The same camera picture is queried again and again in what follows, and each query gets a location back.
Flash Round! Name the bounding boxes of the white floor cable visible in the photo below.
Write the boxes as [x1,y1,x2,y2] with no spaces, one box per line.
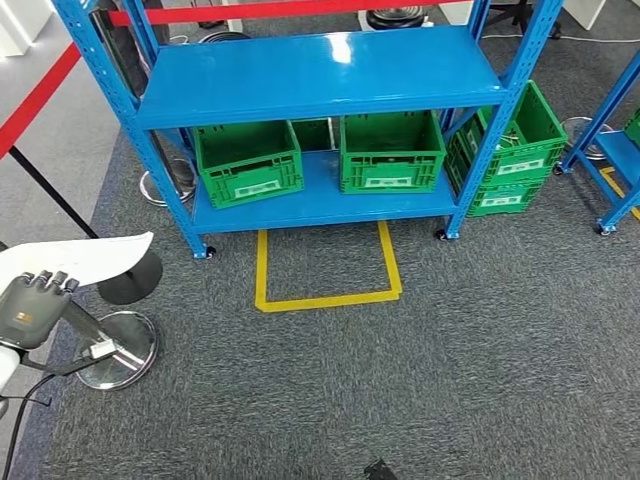
[479,31,640,46]

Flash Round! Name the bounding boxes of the green plastic crate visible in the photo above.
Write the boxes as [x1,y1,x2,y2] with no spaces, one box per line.
[192,119,305,211]
[339,109,448,196]
[292,117,341,154]
[623,107,640,150]
[462,79,569,188]
[444,129,545,219]

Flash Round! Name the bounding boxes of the black barrier stanchion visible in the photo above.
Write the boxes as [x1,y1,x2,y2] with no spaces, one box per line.
[8,145,164,307]

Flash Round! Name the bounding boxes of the white display plinth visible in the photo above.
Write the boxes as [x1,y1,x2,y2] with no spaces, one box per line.
[0,0,54,59]

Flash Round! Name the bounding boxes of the chrome barrier stanchion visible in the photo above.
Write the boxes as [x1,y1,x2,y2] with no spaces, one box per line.
[91,5,197,209]
[198,29,252,46]
[559,115,615,163]
[365,5,427,32]
[60,301,160,392]

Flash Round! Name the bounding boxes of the black office chair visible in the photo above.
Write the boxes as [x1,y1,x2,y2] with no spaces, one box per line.
[482,0,564,40]

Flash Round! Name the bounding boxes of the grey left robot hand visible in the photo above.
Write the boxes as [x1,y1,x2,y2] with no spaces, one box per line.
[0,270,81,351]

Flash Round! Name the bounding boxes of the white curved car panel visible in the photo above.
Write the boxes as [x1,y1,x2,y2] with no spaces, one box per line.
[0,230,155,296]

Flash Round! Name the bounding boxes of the black camera bracket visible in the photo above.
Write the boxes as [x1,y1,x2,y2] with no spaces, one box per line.
[19,347,117,380]

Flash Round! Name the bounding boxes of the blue metal shelf rack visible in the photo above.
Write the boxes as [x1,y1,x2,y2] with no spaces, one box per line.
[52,0,566,261]
[553,49,640,237]

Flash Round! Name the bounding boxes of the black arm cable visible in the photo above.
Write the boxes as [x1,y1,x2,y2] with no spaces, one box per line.
[0,370,56,480]

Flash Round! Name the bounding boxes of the white board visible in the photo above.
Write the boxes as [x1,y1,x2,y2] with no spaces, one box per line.
[562,0,609,32]

